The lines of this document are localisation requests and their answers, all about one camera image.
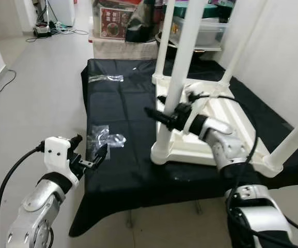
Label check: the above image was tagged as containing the clear tape patch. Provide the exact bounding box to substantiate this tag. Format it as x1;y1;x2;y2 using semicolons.
86;124;126;153

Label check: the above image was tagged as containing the black tablecloth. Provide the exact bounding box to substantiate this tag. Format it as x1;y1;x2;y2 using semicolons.
69;58;298;237

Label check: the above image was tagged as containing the clear tape strip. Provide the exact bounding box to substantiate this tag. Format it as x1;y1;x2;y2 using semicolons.
88;74;124;83

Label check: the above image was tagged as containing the beige cloth covered bench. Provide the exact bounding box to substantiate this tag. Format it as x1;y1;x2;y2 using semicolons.
93;37;160;60

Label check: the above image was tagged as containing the black plastic bag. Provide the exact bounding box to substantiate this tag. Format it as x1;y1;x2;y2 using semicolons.
126;3;160;43

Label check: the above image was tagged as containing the clear plastic storage box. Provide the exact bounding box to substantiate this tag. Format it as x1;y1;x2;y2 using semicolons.
172;15;229;50

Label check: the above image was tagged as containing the red printed carton box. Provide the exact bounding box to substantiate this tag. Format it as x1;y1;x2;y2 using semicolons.
100;5;131;39

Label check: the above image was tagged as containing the green round pot lid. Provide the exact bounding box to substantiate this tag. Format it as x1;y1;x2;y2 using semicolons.
162;3;227;19

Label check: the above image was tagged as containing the white cabinet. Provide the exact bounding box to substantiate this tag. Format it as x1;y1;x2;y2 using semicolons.
51;0;76;26

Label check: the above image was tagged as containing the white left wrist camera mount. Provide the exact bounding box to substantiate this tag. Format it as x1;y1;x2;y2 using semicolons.
43;137;82;187

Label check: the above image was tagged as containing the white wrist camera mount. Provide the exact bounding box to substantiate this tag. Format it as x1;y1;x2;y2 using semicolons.
43;137;82;187
187;85;214;127

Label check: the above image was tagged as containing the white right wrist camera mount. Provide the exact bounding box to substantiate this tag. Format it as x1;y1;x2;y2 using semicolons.
187;85;214;127

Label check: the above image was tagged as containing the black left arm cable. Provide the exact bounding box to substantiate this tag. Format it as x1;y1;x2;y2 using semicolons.
0;147;46;248

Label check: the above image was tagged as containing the teal coiled cable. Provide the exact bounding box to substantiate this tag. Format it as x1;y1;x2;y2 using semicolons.
53;23;74;34

